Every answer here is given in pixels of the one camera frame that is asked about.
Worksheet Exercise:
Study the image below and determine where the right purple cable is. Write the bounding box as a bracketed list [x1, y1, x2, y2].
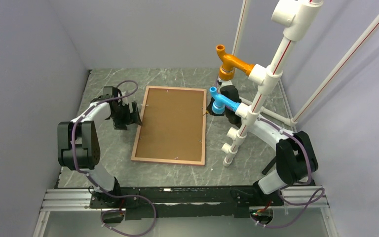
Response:
[216, 75, 326, 230]

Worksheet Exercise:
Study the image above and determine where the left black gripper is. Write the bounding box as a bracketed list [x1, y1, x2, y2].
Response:
[111, 101, 142, 130]

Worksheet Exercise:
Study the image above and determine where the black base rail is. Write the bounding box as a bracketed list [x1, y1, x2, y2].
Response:
[89, 185, 283, 220]

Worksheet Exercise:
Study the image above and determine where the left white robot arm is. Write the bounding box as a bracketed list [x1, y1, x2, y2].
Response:
[57, 86, 142, 207]

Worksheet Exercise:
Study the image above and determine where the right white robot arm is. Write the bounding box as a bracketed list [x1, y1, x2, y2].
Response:
[209, 86, 318, 205]

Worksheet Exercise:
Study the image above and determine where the black flat bar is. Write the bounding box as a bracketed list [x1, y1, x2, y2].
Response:
[262, 157, 276, 175]

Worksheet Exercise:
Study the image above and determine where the orange pipe fitting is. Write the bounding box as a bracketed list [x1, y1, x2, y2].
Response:
[216, 44, 255, 81]

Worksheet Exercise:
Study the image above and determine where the pink picture frame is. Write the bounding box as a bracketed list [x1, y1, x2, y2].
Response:
[131, 86, 207, 166]

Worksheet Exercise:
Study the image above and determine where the white diagonal pipe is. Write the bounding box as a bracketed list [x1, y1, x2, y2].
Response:
[290, 14, 379, 125]

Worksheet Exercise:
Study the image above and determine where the white pvc pipe stand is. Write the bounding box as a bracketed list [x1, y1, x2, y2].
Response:
[221, 0, 324, 167]

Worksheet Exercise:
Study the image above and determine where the blue pipe fitting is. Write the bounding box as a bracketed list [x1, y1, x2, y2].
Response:
[209, 86, 240, 115]

